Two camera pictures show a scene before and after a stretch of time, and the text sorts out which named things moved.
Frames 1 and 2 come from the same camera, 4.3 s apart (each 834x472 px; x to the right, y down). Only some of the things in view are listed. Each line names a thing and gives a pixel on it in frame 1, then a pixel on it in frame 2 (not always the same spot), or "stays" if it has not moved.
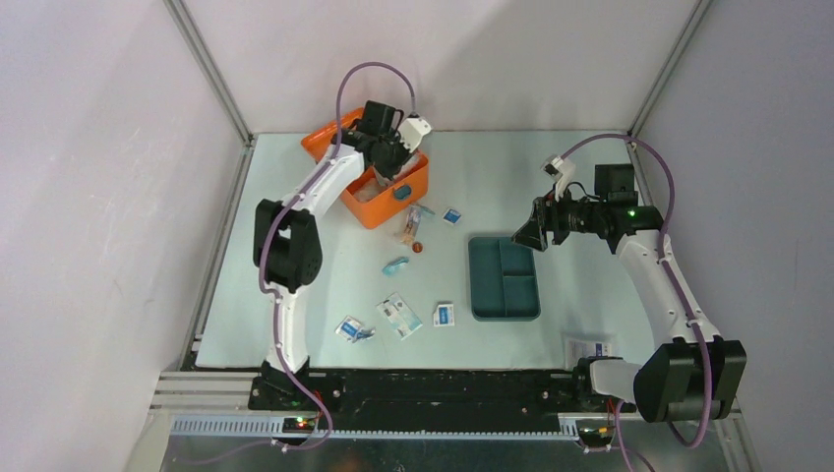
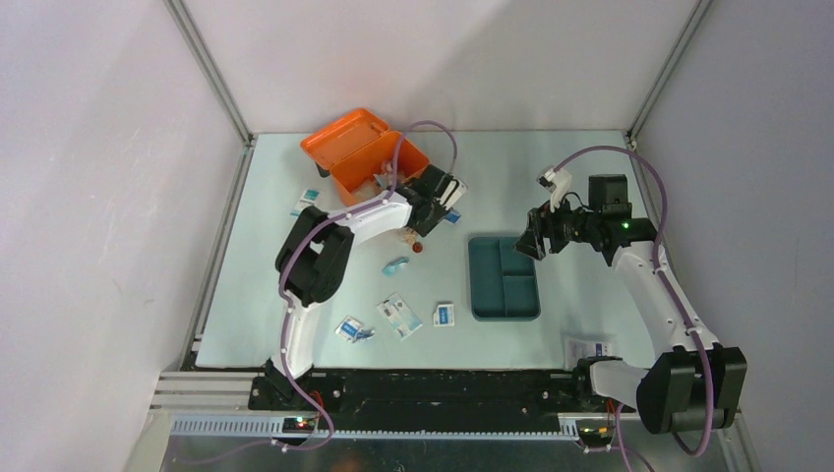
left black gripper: (389, 172) -> (423, 228)
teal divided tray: (504, 280) stays
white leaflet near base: (579, 349) stays
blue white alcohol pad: (444, 316) stays
